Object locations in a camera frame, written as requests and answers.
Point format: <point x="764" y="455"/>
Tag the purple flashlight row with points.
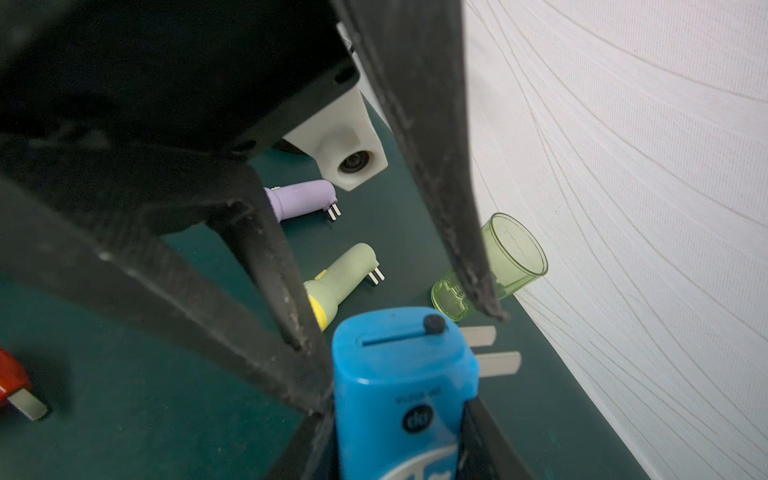
<point x="295" y="200"/>

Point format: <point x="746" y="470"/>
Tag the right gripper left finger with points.
<point x="88" y="225"/>

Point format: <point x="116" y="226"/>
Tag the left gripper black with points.
<point x="226" y="77"/>

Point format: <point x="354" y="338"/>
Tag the pale green flashlight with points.
<point x="327" y="290"/>

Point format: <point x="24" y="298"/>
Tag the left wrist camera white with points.
<point x="341" y="137"/>

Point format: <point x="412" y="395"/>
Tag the red flashlight centre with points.
<point x="16" y="389"/>

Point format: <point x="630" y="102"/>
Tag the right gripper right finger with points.
<point x="412" y="53"/>

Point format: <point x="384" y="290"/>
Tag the blue flashlight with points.
<point x="402" y="377"/>

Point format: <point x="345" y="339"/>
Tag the green glass tumbler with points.
<point x="515" y="257"/>

